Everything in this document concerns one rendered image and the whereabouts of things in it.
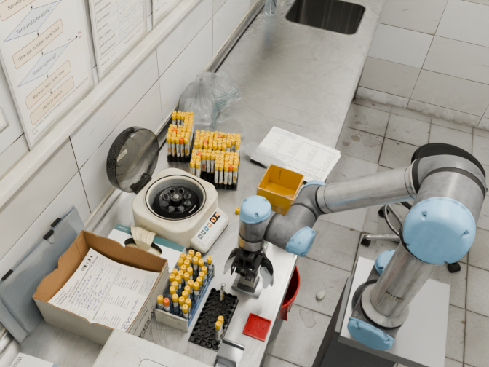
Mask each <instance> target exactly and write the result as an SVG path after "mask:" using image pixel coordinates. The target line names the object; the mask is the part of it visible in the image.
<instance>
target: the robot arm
mask: <svg viewBox="0 0 489 367"><path fill-rule="evenodd" d="M485 195H486V182H485V177H484V175H483V174H482V172H481V171H480V169H479V168H478V167H477V166H476V165H475V164H474V163H472V162H470V161H469V160H467V159H464V158H463V157H458V156H454V155H435V156H430V157H424V158H420V159H416V160H414V161H413V163H412V165H409V166H406V167H400V168H396V169H393V170H387V171H383V172H379V173H374V174H370V175H364V176H360V177H357V178H351V179H347V180H344V181H338V182H334V183H328V184H326V183H324V182H323V181H317V180H310V181H309V182H307V183H306V185H305V186H304V187H303V188H302V189H301V190H300V192H299V195H298V196H297V197H296V199H295V201H294V202H293V204H292V205H291V206H290V208H289V210H288V211H287V212H286V214H285V216H283V215H280V214H278V213H276V212H274V211H272V210H271V205H270V202H269V201H268V200H267V199H266V198H265V197H262V196H258V195H253V196H250V197H247V198H246V199H245V200H243V202H242V205H241V210H240V212H239V230H238V239H237V240H238V246H239V247H238V248H235V249H233V250H232V251H231V253H230V255H229V257H228V259H227V261H226V263H225V266H224V267H225V269H224V272H223V273H224V274H225V273H227V271H229V270H230V268H231V275H232V274H233V272H234V270H235V267H236V270H235V273H237V274H240V275H241V276H243V277H245V279H246V280H248V281H250V282H251V281H252V278H253V279H254V280H253V283H255V280H256V278H257V275H258V269H259V266H261V267H260V274H261V276H262V278H263V282H262V286H263V289H267V287H268V286H269V284H270V285H271V286H273V284H274V269H273V265H272V263H271V261H270V260H269V259H268V258H267V256H266V254H265V253H264V252H263V249H264V245H265V243H266V242H270V243H271V244H273V245H276V246H278V247H280V248H282V249H284V250H286V251H287V252H288V253H293V254H295V255H297V256H300V257H304V256H305V255H306V254H307V253H308V252H309V250H310V248H311V246H312V244H313V242H314V239H315V237H316V232H315V231H314V230H313V229H312V227H313V225H314V224H315V222H316V220H317V219H318V217H319V216H320V215H324V214H329V213H337V212H342V211H347V210H355V209H360V208H368V207H373V206H378V205H386V204H391V203H396V202H404V201H409V200H414V203H413V205H412V207H411V208H410V210H409V212H408V214H407V215H406V217H405V220H404V221H403V222H402V225H401V227H400V228H399V240H400V244H399V245H398V247H397V249H396V250H386V251H384V252H382V253H380V254H379V256H378V257H377V258H376V259H375V261H374V265H373V268H372V269H371V271H370V274H369V276H368V278H367V281H365V282H364V283H363V284H361V285H360V286H359V287H358V288H357V289H356V291H355V292H354V295H353V297H352V308H353V312H352V314H351V317H350V318H349V322H348V325H347V328H348V331H349V333H350V334H351V335H352V336H353V337H354V338H355V339H356V340H357V341H358V342H360V343H362V344H364V345H365V346H368V347H370V348H373V349H375V350H389V349H390V348H391V347H392V345H393V343H395V337H396V335H397V332H398V330H399V329H400V328H401V326H402V325H403V323H404V322H405V321H406V320H407V318H408V315H409V304H410V302H411V301H412V300H413V299H414V297H415V296H416V294H417V293H418V292H419V291H420V289H421V288H422V287H423V285H424V283H425V282H426V281H427V280H428V279H429V277H430V276H431V274H432V273H433V271H434V270H435V269H436V268H437V266H438V265H444V264H447V263H449V264H452V263H454V262H456V261H458V260H460V259H461V258H463V257H464V256H465V255H466V253H467V252H468V250H469V249H470V247H471V246H472V243H473V241H474V237H475V233H476V226H477V222H478V219H479V216H480V211H481V209H482V204H483V201H484V199H485ZM233 267H234V268H233Z"/></svg>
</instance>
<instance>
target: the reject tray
mask: <svg viewBox="0 0 489 367"><path fill-rule="evenodd" d="M271 321H272V320H269V319H266V318H264V317H261V316H258V315H255V314H253V313H250V314H249V317H248V319H247V322H246V324H245V327H244V330H243V332H242V334H244V335H246V336H249V337H252V338H254V339H257V340H260V341H262V342H265V340H266V336H267V333H268V331H269V328H270V325H271Z"/></svg>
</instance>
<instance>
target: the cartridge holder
mask: <svg viewBox="0 0 489 367"><path fill-rule="evenodd" d="M239 281H240V274H237V275H236V278H235V280H234V282H233V284H232V286H231V287H232V288H233V289H236V290H238V291H241V292H244V293H247V294H250V295H252V296H255V297H258V298H259V296H260V294H261V291H262V289H263V286H262V282H263V281H262V280H260V277H259V276H258V279H257V282H256V284H255V287H254V288H252V287H250V286H247V285H244V284H241V283H239Z"/></svg>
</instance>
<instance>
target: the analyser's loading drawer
mask: <svg viewBox="0 0 489 367"><path fill-rule="evenodd" d="M244 353H245V345H243V344H240V343H237V342H234V341H232V340H229V339H226V338H222V343H221V346H220V348H219V350H218V354H217V355H216V357H215V360H214V363H213V365H212V366H214V367H239V364H240V362H241V359H242V356H243V354H244Z"/></svg>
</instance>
